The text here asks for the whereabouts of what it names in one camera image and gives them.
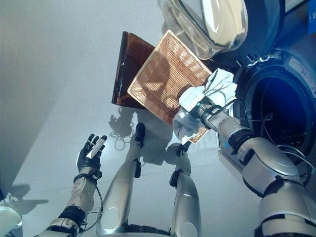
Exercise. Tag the robot right leg silver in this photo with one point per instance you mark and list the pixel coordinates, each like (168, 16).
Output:
(185, 197)

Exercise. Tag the robot right arm silver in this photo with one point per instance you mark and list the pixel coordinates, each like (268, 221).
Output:
(259, 168)

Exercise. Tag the grey front-load washing machine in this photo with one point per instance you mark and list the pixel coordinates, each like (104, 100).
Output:
(279, 98)

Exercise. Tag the brown acrylic stand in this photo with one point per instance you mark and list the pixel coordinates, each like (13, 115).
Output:
(128, 74)

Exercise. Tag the robot leg silver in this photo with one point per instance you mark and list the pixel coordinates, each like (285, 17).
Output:
(121, 185)
(185, 197)

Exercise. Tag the robot left leg silver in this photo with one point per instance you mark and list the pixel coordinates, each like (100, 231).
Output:
(121, 185)

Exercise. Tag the robot left arm silver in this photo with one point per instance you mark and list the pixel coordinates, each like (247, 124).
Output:
(82, 197)

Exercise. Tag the white garment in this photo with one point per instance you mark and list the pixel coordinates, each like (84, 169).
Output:
(219, 86)

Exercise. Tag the robot left hand black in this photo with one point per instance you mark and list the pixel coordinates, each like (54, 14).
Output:
(89, 158)

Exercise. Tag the rectangular wicker laundry basket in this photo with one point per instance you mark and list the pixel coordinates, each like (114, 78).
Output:
(168, 79)

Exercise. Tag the robot right hand white back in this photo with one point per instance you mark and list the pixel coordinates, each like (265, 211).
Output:
(193, 98)

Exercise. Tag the round washing machine door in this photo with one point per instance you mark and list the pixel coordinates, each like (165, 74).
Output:
(217, 24)

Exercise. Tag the robot torso silver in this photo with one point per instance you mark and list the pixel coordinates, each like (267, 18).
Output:
(140, 230)

